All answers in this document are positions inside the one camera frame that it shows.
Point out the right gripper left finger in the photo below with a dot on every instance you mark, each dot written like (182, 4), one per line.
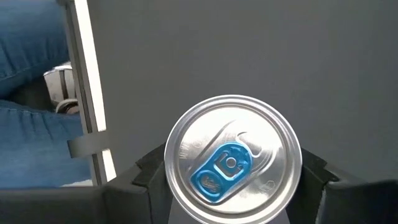
(93, 205)

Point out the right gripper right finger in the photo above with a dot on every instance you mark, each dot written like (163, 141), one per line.
(357, 202)

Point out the blue silver energy drink can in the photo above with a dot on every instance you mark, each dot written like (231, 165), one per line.
(233, 161)

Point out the person's leg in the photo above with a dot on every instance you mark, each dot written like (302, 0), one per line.
(37, 149)
(28, 40)

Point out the person's shoe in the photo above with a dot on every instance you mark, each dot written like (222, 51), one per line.
(54, 84)

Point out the dark table mat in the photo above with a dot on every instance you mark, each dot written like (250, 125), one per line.
(248, 46)

